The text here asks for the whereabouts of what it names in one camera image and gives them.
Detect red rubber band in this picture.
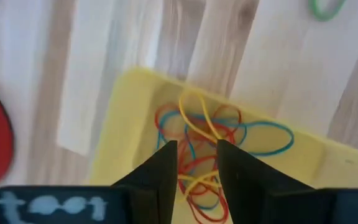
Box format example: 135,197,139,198
212,104,243,144
154,104,186,141

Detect yellow plastic bin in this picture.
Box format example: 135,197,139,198
87,67,358,224

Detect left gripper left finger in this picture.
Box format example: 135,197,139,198
110,139,179,224

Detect yellow rubber band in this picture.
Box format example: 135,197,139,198
178,170,223,202
178,89,225,144

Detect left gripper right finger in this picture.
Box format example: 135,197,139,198
217,139,318,224

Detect coloured rubber bands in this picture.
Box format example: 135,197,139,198
177,154,230,224

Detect blue rubber band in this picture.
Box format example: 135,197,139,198
228,121,295,156
156,110,248,150
183,123,198,161

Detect green rubber band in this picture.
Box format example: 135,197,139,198
308,0,347,22

